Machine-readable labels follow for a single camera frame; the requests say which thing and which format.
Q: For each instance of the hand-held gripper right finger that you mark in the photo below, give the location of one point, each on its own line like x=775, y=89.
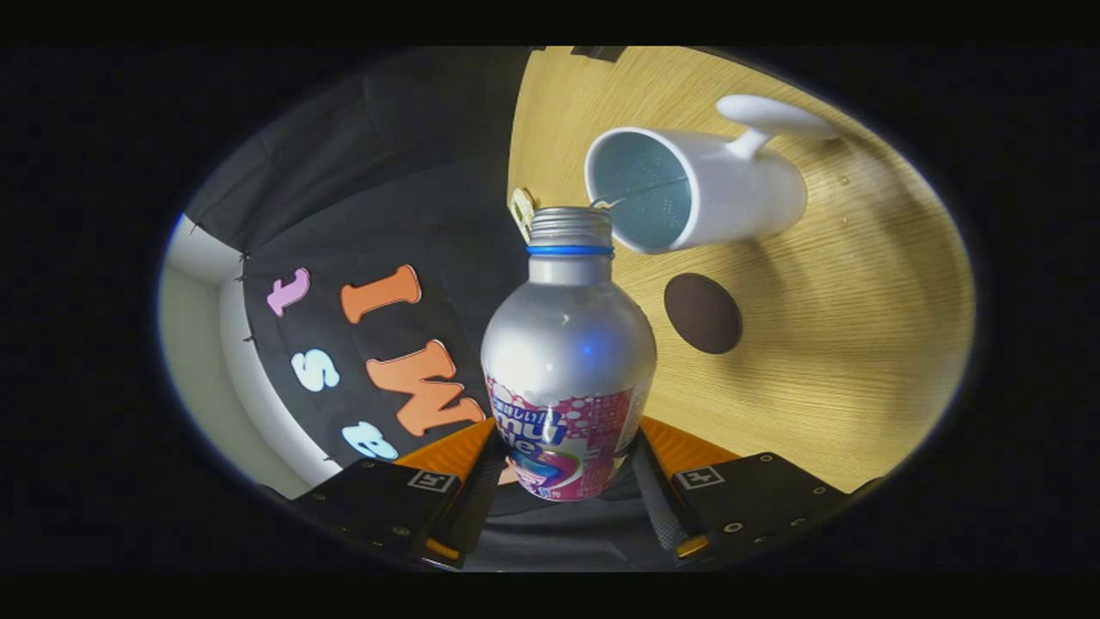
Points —
x=660, y=507

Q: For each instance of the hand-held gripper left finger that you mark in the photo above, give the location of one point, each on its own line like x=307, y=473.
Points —
x=479, y=499

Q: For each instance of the silver juice bottle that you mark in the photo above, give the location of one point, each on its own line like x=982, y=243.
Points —
x=567, y=344

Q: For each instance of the dark brown round coaster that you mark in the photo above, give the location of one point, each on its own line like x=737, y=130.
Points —
x=703, y=314

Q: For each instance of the white cup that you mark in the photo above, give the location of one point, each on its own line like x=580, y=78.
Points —
x=748, y=193

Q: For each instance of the wooden table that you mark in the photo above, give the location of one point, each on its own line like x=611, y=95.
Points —
x=842, y=344

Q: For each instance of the white divided snack dish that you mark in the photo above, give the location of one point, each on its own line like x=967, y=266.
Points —
x=522, y=211

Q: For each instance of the black backdrop cloth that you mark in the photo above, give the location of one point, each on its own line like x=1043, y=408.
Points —
x=387, y=172

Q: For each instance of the large black block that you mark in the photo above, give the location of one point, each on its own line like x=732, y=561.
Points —
x=597, y=52

